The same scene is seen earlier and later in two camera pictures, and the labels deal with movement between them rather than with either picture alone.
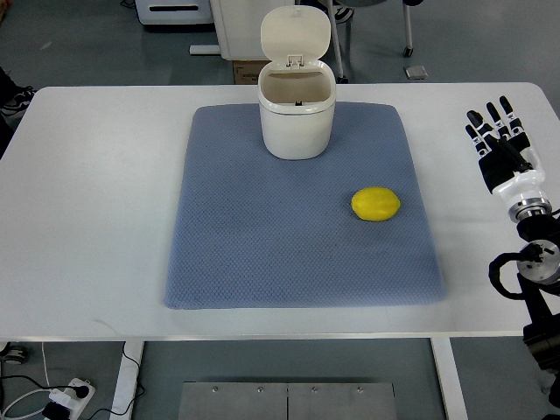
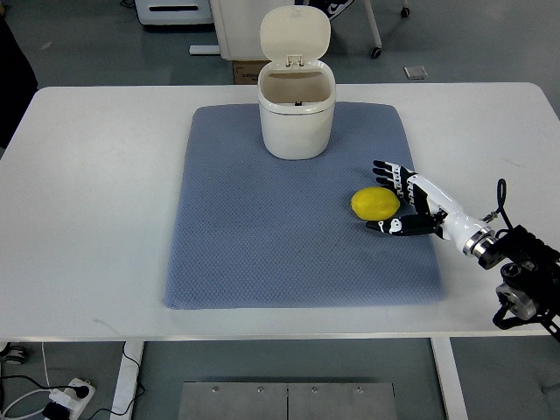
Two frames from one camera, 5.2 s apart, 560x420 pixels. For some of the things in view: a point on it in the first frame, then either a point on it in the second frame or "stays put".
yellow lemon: x=375 y=204 stays put
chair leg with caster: x=409 y=51 -> x=376 y=51
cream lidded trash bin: x=297 y=90 stays put
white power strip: x=76 y=396 stays put
